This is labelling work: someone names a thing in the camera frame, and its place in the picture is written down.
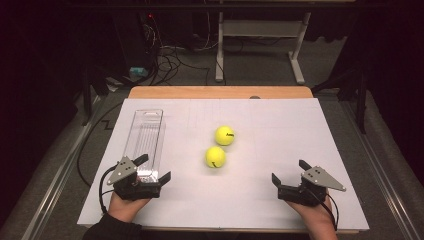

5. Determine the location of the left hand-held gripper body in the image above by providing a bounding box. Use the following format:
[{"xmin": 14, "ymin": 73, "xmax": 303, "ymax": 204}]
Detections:
[{"xmin": 106, "ymin": 155, "xmax": 162, "ymax": 202}]

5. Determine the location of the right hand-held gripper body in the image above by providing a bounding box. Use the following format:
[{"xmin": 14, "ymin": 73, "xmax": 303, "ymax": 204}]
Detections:
[{"xmin": 277, "ymin": 165, "xmax": 347, "ymax": 207}]

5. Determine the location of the clear plastic ball container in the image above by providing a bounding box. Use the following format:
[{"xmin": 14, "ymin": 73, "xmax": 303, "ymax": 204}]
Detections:
[{"xmin": 121, "ymin": 108, "xmax": 167, "ymax": 185}]

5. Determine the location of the yellow tennis ball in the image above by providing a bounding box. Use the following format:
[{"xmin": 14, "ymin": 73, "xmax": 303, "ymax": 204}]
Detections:
[
  {"xmin": 214, "ymin": 125, "xmax": 236, "ymax": 147},
  {"xmin": 204, "ymin": 146, "xmax": 227, "ymax": 169}
]

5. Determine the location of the person's left hand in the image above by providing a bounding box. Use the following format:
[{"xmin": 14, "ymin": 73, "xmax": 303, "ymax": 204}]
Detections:
[{"xmin": 107, "ymin": 190, "xmax": 152, "ymax": 224}]

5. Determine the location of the person's right hand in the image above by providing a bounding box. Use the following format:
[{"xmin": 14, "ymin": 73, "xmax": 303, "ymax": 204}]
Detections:
[{"xmin": 287, "ymin": 196, "xmax": 337, "ymax": 231}]

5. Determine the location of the white paper sheet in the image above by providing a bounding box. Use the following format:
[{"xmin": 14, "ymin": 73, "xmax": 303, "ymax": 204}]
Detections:
[{"xmin": 76, "ymin": 98, "xmax": 370, "ymax": 231}]

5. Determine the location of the black metal stand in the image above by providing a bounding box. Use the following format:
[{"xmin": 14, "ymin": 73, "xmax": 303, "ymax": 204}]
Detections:
[
  {"xmin": 311, "ymin": 66, "xmax": 369, "ymax": 135},
  {"xmin": 79, "ymin": 64, "xmax": 111, "ymax": 127}
]

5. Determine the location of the teal power adapter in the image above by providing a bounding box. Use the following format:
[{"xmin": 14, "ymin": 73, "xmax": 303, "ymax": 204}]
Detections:
[{"xmin": 129, "ymin": 66, "xmax": 149, "ymax": 77}]

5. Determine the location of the wooden table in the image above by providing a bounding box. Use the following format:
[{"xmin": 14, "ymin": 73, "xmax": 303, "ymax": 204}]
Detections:
[{"xmin": 128, "ymin": 85, "xmax": 359, "ymax": 235}]

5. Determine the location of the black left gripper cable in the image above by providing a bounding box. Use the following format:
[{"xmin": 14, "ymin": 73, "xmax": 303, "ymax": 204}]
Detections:
[{"xmin": 98, "ymin": 164, "xmax": 120, "ymax": 215}]

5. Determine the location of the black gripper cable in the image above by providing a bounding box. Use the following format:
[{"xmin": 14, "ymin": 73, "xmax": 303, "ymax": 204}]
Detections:
[
  {"xmin": 98, "ymin": 164, "xmax": 120, "ymax": 215},
  {"xmin": 306, "ymin": 188, "xmax": 340, "ymax": 232}
]

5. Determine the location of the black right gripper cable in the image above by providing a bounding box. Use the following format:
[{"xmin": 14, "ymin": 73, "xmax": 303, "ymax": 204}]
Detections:
[{"xmin": 306, "ymin": 188, "xmax": 340, "ymax": 232}]

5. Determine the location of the black cable on floor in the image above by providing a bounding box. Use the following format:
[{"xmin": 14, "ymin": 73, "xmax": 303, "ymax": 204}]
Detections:
[{"xmin": 76, "ymin": 101, "xmax": 125, "ymax": 188}]

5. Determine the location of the tangle of floor cables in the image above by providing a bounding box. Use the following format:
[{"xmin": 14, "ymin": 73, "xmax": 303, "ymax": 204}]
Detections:
[{"xmin": 139, "ymin": 13, "xmax": 228, "ymax": 87}]

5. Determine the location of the white metal desk frame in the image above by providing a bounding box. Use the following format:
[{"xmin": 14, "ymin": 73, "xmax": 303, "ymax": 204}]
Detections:
[{"xmin": 214, "ymin": 11, "xmax": 313, "ymax": 85}]

